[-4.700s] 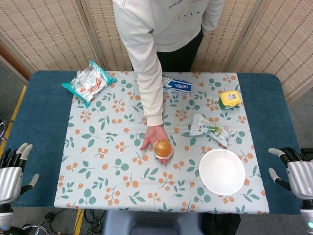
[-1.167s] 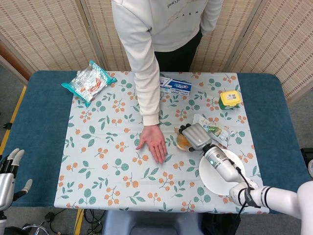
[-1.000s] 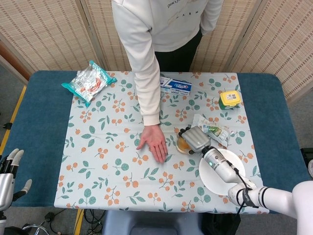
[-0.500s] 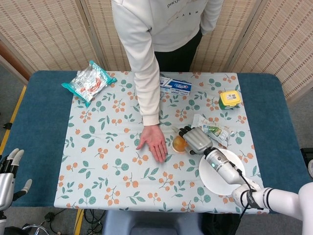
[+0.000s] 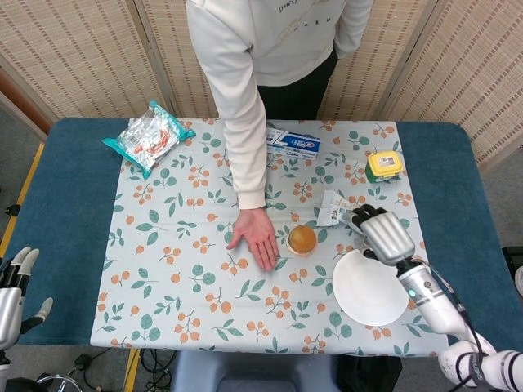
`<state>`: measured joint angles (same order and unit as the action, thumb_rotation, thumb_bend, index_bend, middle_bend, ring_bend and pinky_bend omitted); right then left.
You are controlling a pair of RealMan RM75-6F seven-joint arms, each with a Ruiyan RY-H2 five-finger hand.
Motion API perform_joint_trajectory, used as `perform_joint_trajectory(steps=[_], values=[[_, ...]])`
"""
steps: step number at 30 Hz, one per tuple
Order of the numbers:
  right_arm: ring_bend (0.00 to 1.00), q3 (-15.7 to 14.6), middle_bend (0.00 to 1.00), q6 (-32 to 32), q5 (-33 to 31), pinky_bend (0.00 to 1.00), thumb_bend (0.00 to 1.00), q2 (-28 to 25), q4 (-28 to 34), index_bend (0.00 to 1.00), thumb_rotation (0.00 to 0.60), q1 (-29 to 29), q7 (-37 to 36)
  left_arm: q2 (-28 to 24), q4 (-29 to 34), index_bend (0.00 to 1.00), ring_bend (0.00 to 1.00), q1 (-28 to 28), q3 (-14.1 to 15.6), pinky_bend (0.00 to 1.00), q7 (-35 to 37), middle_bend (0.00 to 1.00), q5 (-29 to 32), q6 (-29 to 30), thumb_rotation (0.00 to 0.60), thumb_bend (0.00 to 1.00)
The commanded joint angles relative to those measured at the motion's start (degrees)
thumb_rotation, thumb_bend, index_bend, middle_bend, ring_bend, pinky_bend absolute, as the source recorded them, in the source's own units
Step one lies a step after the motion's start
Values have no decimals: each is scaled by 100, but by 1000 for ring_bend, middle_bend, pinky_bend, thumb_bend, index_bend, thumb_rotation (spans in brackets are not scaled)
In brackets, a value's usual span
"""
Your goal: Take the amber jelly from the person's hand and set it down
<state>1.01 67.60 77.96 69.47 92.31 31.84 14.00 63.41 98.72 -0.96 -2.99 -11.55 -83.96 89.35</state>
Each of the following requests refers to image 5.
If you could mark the white round plate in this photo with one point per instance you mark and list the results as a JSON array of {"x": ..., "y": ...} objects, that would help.
[{"x": 363, "y": 290}]

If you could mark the teal clear snack bag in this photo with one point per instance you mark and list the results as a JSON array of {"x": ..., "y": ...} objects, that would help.
[{"x": 147, "y": 141}]

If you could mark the green white snack pouch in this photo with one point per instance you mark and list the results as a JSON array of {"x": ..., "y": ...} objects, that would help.
[{"x": 333, "y": 210}]

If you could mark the floral print tablecloth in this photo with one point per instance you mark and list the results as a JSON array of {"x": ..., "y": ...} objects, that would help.
[{"x": 196, "y": 286}]

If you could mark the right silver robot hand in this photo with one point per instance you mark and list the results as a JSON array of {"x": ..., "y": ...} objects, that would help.
[{"x": 386, "y": 239}]

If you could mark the yellow lid green jar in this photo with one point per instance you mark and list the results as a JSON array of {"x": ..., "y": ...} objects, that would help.
[{"x": 383, "y": 165}]

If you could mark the woven bamboo folding screen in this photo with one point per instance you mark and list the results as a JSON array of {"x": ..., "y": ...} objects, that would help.
[{"x": 81, "y": 53}]

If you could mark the person in white sweatshirt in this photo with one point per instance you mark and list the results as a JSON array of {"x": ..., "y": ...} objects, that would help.
[{"x": 278, "y": 41}]

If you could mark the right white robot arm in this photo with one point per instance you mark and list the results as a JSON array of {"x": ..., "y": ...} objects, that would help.
[{"x": 429, "y": 298}]

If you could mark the person's white sleeved forearm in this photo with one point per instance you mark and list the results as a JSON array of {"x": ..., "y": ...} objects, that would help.
[{"x": 247, "y": 163}]

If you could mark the person's bare hand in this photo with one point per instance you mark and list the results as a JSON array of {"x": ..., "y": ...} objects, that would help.
[{"x": 255, "y": 230}]

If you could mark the dark blue table cover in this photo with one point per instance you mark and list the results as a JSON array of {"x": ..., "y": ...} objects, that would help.
[{"x": 69, "y": 204}]

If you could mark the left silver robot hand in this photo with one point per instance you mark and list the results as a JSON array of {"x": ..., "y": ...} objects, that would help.
[{"x": 8, "y": 302}]

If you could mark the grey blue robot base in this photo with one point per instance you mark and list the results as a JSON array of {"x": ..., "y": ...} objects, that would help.
[{"x": 253, "y": 371}]

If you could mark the blue white toothpaste box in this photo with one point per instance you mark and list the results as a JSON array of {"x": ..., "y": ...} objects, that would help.
[{"x": 298, "y": 143}]

